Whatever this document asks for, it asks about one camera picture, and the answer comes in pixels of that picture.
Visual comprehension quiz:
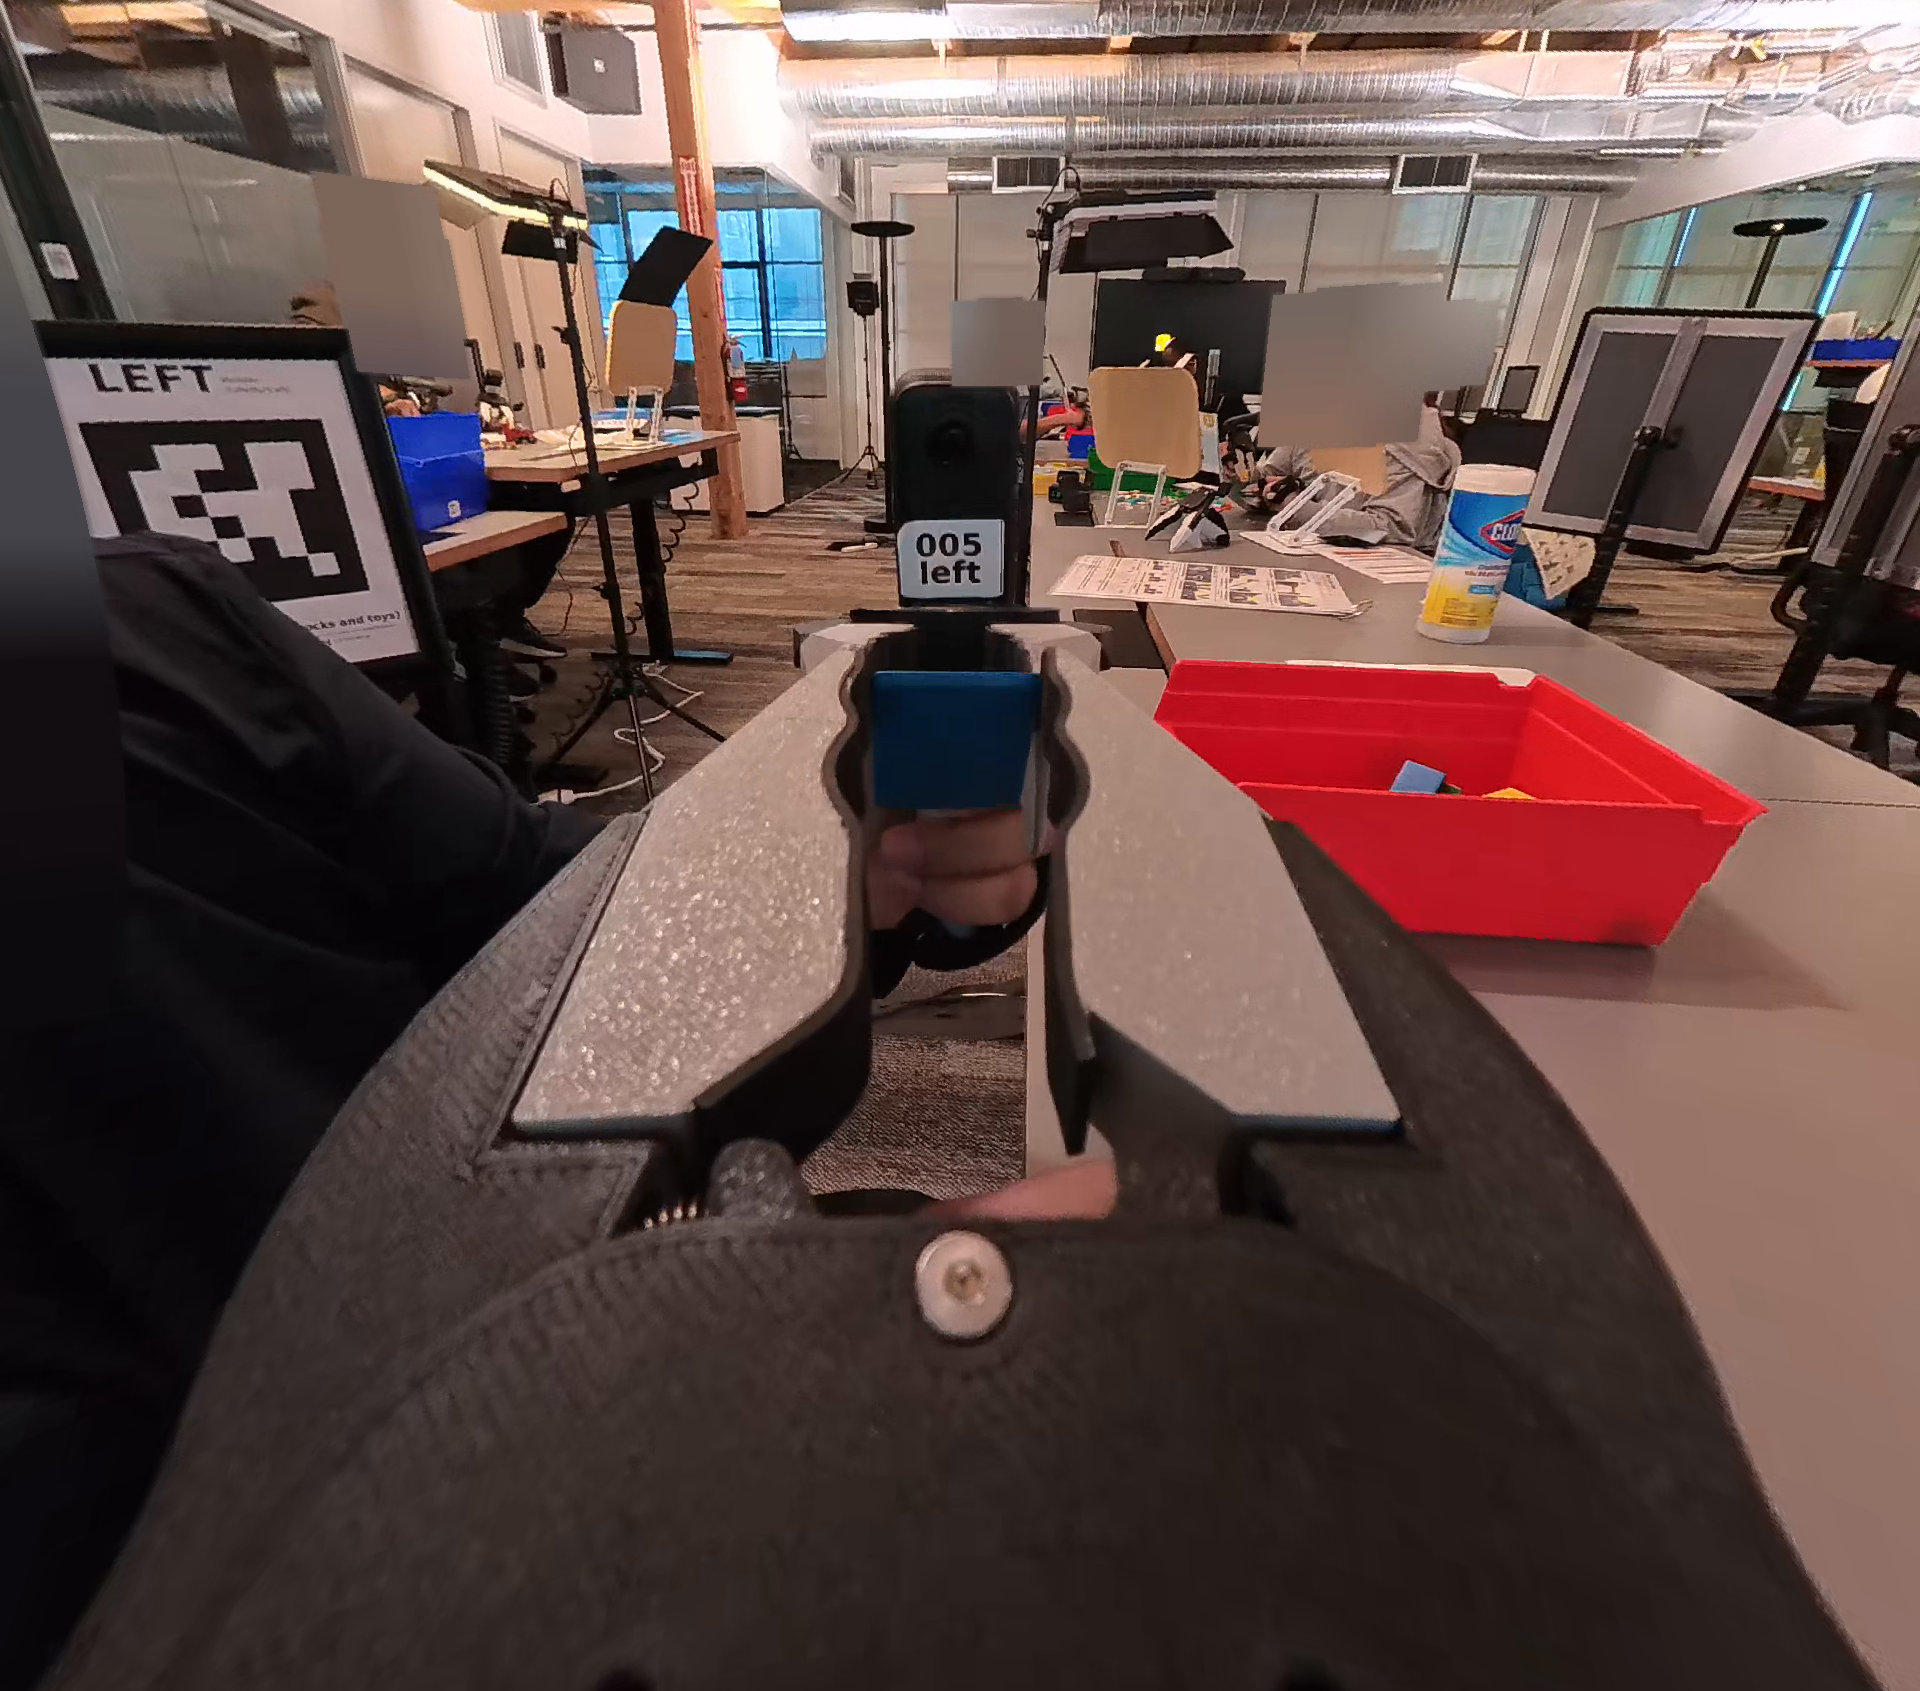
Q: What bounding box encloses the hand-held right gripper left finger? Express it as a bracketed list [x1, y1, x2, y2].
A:
[510, 643, 880, 1159]

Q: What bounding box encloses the black softbox light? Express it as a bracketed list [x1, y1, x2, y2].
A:
[1044, 192, 1235, 276]

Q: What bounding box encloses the wipes canister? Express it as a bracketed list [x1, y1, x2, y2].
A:
[1416, 463, 1540, 645]

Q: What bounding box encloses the dark wall box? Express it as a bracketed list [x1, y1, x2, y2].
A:
[541, 20, 643, 116]

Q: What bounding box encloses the red wooden column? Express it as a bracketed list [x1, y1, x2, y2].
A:
[648, 0, 750, 541]

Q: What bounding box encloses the red plastic bin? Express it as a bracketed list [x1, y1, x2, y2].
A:
[1153, 659, 1767, 945]

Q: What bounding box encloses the black white marker sign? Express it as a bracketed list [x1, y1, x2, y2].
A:
[35, 322, 451, 673]

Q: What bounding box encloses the black monitor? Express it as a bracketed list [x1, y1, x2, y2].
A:
[1090, 276, 1290, 410]

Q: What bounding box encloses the person's left hand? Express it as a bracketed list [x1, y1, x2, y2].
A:
[870, 809, 1052, 935]

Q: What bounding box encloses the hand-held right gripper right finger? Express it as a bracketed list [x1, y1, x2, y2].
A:
[1038, 645, 1408, 1155]

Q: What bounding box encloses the black floor lamp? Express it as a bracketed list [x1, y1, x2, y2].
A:
[1732, 216, 1832, 314]
[849, 218, 918, 485]

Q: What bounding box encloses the wooden office desk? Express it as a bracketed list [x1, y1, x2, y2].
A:
[423, 427, 743, 673]

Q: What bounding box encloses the black framed panel on stand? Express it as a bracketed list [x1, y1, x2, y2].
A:
[1522, 308, 1823, 627]
[1805, 338, 1920, 575]

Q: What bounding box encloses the black light flag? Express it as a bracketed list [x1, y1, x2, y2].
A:
[613, 228, 716, 310]

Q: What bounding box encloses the light panel on tripod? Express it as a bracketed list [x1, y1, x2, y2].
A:
[423, 158, 730, 807]

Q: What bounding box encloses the wooden board stand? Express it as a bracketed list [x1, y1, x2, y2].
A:
[604, 300, 683, 443]
[1085, 366, 1205, 525]

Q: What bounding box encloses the person's left forearm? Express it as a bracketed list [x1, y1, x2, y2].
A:
[92, 533, 648, 1273]

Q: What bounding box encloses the blue plastic bin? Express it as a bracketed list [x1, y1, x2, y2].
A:
[386, 413, 489, 533]

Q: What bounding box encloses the black office chair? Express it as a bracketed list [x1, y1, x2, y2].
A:
[1769, 551, 1920, 765]

